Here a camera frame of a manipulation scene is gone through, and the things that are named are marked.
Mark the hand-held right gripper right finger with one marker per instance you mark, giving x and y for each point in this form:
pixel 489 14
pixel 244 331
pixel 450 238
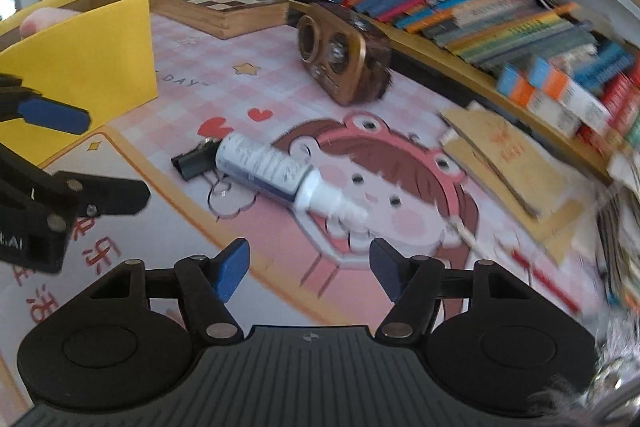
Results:
pixel 387 269

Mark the white plastic bottle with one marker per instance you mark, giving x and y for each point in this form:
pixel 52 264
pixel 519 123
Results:
pixel 260 164

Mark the pink plush paw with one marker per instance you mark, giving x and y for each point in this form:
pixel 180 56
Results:
pixel 45 19

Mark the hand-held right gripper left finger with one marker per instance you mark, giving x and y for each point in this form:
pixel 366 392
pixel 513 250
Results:
pixel 231 269

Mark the red pen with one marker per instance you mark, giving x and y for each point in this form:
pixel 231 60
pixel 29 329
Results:
pixel 545 282

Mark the grey fluffy cloth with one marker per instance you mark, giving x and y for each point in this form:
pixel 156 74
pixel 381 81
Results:
pixel 565 399

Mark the yellow cardboard box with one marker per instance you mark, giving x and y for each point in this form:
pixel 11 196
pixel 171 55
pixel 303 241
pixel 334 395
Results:
pixel 100 67

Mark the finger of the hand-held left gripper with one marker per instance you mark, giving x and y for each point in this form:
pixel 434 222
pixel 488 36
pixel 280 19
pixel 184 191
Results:
pixel 115 196
pixel 55 116

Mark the brown kraft envelopes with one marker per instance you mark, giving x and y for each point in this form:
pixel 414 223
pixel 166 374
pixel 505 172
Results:
pixel 510 157

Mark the black binder clip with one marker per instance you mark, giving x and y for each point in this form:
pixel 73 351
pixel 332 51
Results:
pixel 192 163

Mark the stack of papers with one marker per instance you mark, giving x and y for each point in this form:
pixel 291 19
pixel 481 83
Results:
pixel 620 232

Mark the brown retro radio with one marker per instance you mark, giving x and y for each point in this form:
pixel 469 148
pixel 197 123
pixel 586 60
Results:
pixel 335 57

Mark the wooden chessboard box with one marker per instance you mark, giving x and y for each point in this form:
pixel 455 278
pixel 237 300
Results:
pixel 220 4

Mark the pink checked desktop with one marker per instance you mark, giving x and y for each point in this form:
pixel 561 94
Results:
pixel 210 72

